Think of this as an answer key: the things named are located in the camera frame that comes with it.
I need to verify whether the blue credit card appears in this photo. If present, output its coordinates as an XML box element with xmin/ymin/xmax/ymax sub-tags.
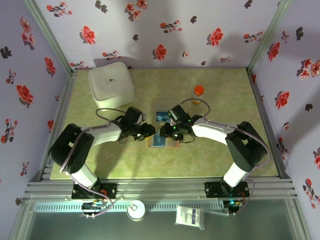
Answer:
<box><xmin>155</xmin><ymin>111</ymin><xmax>173</xmax><ymax>123</ymax></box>

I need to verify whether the brown card holder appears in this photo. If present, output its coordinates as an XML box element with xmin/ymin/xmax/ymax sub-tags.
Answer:
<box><xmin>147</xmin><ymin>132</ymin><xmax>181</xmax><ymax>150</ymax></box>

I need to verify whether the blue card with white marks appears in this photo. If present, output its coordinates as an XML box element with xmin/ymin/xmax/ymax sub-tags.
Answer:
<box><xmin>151</xmin><ymin>129</ymin><xmax>168</xmax><ymax>148</ymax></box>

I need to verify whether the transparent acrylic card tray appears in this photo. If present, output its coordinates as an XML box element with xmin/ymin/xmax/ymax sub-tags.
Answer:
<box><xmin>154</xmin><ymin>97</ymin><xmax>176</xmax><ymax>124</ymax></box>

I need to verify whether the vitamin bottle with orange cap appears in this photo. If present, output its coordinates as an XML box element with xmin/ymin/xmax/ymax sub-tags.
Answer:
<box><xmin>191</xmin><ymin>85</ymin><xmax>205</xmax><ymax>105</ymax></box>

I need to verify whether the white square lidded box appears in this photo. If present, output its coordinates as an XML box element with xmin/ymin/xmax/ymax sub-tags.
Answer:
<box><xmin>87</xmin><ymin>61</ymin><xmax>136</xmax><ymax>110</ymax></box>

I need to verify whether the round tin can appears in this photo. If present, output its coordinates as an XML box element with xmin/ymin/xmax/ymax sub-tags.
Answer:
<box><xmin>126</xmin><ymin>199</ymin><xmax>147</xmax><ymax>221</ymax></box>

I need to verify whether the white tissue packet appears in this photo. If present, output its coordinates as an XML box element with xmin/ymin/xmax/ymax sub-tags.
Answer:
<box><xmin>175</xmin><ymin>205</ymin><xmax>206</xmax><ymax>231</ymax></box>

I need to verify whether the right arm lilac cable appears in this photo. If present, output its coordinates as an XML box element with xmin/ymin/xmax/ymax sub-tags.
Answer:
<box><xmin>179</xmin><ymin>98</ymin><xmax>272</xmax><ymax>217</ymax></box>

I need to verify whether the aluminium side rail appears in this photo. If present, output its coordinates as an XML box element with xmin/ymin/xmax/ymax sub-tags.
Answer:
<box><xmin>39</xmin><ymin>69</ymin><xmax>79</xmax><ymax>181</ymax></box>
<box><xmin>246</xmin><ymin>68</ymin><xmax>293</xmax><ymax>180</ymax></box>

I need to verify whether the wide aluminium base rail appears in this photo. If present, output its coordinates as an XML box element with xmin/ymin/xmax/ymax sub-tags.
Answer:
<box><xmin>23</xmin><ymin>176</ymin><xmax>300</xmax><ymax>201</ymax></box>

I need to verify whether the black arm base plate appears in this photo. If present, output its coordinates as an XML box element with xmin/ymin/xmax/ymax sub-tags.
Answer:
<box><xmin>204</xmin><ymin>181</ymin><xmax>250</xmax><ymax>199</ymax></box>
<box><xmin>71</xmin><ymin>183</ymin><xmax>118</xmax><ymax>200</ymax></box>

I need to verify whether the white slotted cable duct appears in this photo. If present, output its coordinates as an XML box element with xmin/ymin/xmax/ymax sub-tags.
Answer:
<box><xmin>33</xmin><ymin>202</ymin><xmax>226</xmax><ymax>213</ymax></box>

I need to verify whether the aluminium corner post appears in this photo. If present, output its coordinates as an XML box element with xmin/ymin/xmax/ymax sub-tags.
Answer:
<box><xmin>246</xmin><ymin>0</ymin><xmax>294</xmax><ymax>73</ymax></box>
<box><xmin>22</xmin><ymin>0</ymin><xmax>77</xmax><ymax>75</ymax></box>

